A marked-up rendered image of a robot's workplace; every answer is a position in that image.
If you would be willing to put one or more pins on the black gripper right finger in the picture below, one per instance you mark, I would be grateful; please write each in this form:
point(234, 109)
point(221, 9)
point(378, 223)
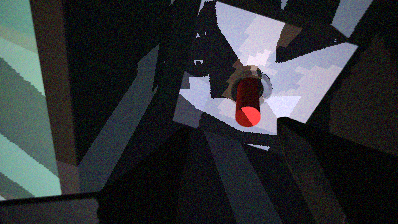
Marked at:
point(342, 182)

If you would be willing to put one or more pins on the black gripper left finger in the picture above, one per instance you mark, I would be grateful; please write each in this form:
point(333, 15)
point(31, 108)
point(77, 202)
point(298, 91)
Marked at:
point(155, 191)

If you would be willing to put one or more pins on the red peg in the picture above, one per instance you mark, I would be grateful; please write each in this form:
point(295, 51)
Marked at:
point(247, 103)

